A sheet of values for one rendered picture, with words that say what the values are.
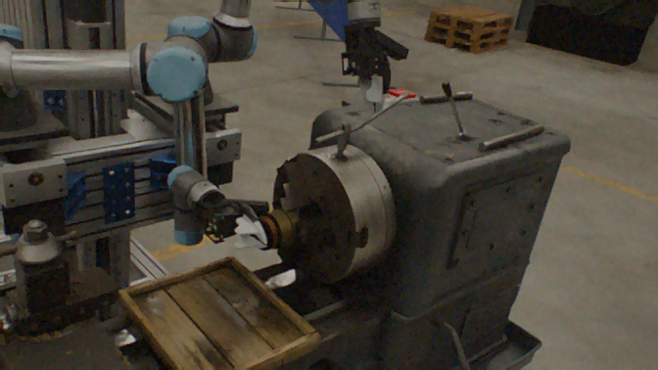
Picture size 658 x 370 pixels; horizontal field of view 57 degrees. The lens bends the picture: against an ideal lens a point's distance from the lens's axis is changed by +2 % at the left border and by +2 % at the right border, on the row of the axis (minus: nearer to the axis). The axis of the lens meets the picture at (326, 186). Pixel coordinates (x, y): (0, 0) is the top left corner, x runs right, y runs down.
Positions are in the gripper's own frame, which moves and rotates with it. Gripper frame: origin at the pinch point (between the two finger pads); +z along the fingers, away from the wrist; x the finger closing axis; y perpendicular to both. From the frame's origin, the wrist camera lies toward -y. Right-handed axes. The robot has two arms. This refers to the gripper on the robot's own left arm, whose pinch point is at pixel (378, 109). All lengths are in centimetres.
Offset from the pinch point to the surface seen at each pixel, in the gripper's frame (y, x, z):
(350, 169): 14.2, 4.2, 11.7
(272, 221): 30.6, -4.0, 20.9
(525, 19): -880, -510, -58
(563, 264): -213, -73, 115
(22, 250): 78, -11, 16
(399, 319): 3, 5, 51
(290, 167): 20.9, -8.8, 11.0
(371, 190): 11.5, 7.8, 16.6
